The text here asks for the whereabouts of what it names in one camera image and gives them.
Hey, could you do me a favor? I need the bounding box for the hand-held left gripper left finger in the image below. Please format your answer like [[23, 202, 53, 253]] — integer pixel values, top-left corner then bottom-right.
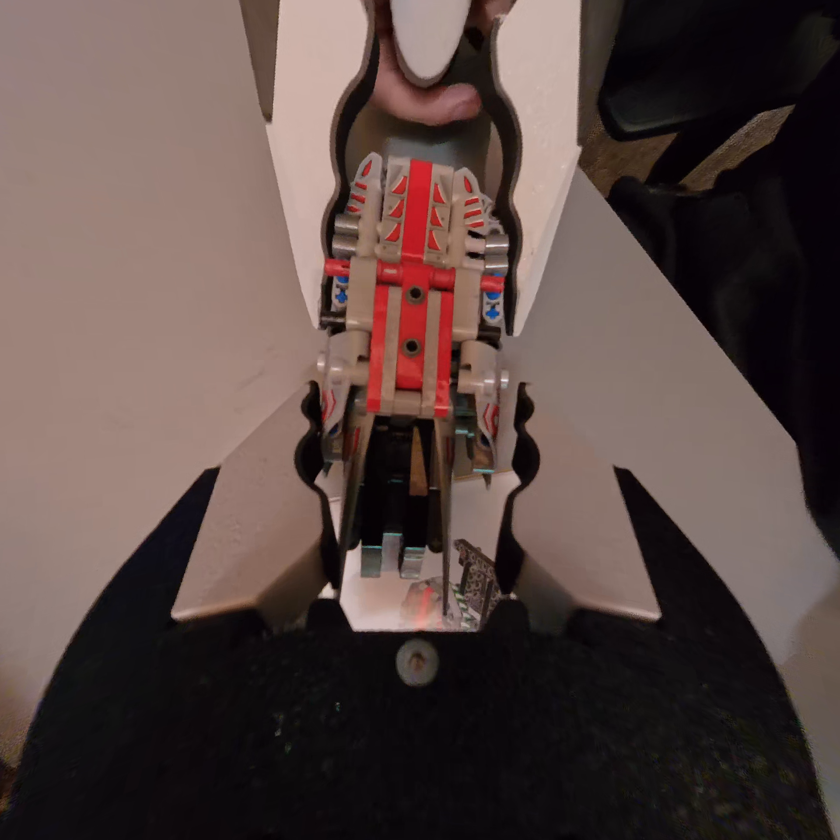
[[172, 381, 343, 634]]

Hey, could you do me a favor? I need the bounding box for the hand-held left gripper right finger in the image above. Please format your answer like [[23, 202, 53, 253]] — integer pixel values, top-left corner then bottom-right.
[[494, 381, 662, 635]]

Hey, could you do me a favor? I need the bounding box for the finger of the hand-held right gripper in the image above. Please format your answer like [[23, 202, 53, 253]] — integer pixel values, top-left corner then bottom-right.
[[489, 0, 584, 338], [264, 0, 382, 332]]

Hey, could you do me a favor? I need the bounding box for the grey and red toy truck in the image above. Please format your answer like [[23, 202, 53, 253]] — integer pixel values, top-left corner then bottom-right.
[[317, 152, 514, 581]]

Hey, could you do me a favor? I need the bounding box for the white desk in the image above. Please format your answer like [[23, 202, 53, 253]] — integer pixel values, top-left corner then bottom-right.
[[0, 0, 840, 775]]

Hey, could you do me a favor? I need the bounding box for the person's right hand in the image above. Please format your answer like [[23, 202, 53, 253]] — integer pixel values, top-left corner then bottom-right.
[[374, 0, 511, 127]]

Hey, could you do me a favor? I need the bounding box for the person's black pants leg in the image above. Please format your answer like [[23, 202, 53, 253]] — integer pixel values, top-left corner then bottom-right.
[[607, 141, 840, 536]]

